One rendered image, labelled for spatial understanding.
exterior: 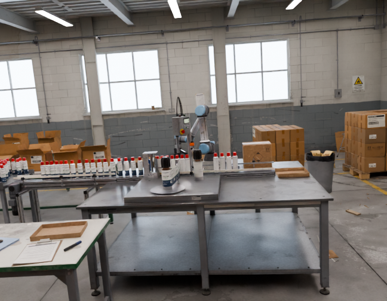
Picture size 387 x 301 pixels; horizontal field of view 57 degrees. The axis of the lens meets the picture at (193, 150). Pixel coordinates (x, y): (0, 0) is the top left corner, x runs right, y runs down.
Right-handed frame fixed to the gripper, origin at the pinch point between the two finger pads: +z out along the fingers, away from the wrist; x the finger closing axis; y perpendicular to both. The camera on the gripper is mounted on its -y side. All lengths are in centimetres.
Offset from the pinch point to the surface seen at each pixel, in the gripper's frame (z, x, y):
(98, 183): 6, 46, 86
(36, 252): 9, 207, 78
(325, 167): 45, -134, -212
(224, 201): 6, 133, -43
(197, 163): -16, 80, -22
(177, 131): -44, 46, -2
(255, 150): -17, 32, -83
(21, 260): 8, 219, 81
